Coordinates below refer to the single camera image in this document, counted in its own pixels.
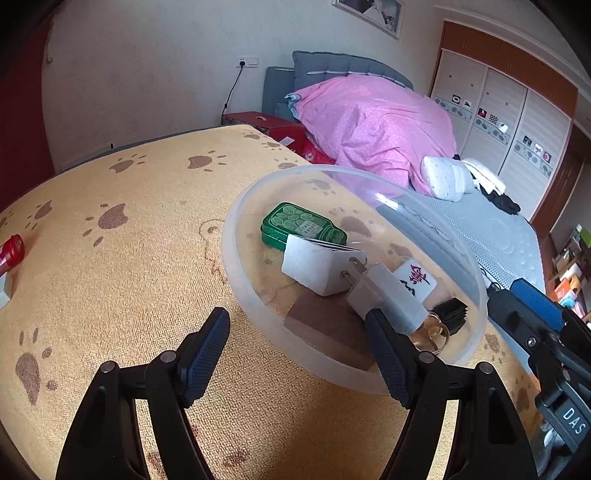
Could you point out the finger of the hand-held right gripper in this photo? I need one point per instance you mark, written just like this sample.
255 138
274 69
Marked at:
538 300
517 318

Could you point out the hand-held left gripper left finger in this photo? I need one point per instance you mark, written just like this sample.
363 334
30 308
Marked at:
203 364

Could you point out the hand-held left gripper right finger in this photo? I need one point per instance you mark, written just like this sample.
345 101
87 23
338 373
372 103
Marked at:
392 364

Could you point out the rose gold carabiner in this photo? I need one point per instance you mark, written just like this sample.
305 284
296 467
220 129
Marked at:
431 339

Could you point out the grey power adapter plug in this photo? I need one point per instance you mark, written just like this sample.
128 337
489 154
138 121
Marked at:
388 300

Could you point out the black ribbed cap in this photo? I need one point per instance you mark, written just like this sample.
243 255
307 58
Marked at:
450 314

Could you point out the clear plastic bowl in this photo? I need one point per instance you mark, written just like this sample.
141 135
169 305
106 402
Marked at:
258 300

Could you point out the white mahjong tile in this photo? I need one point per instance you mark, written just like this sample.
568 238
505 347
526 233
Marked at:
415 279

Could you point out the white black-striped block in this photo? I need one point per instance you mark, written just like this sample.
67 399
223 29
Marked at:
309 267

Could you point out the green jar-shaped tin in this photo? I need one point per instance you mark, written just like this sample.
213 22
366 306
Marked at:
295 226

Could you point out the pile of assorted boxes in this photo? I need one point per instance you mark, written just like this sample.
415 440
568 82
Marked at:
572 272

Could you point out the grey mattress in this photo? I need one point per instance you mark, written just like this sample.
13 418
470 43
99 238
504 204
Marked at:
489 240

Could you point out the brown flat block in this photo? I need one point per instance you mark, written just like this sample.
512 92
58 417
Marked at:
323 327

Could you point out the black clothing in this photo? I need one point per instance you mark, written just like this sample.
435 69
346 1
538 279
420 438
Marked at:
501 201

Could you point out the yellow paw-print blanket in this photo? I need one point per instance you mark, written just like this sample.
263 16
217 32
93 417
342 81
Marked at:
138 258

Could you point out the white folded clothing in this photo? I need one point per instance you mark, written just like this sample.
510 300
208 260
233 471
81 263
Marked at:
487 173

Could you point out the white dotted pillow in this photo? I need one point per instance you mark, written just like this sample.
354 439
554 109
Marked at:
445 177

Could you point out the white and brown wardrobe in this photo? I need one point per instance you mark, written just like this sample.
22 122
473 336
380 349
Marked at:
503 92

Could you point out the pale grey wooden block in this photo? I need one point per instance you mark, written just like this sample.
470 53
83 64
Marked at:
4 290

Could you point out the red candy tube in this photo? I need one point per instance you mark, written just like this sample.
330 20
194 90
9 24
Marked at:
11 254

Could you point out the pink dotted duvet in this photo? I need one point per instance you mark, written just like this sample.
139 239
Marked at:
378 124

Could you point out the red cardboard box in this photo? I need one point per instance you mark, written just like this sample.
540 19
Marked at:
272 124

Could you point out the grey padded headboard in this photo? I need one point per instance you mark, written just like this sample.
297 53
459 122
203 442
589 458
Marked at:
332 64

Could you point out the red curtain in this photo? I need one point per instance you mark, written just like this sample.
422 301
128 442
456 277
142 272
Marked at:
23 101

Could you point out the white wall outlet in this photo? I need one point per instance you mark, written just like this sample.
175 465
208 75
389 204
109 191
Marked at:
248 62

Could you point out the framed wall picture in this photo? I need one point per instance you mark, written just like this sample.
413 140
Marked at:
369 14

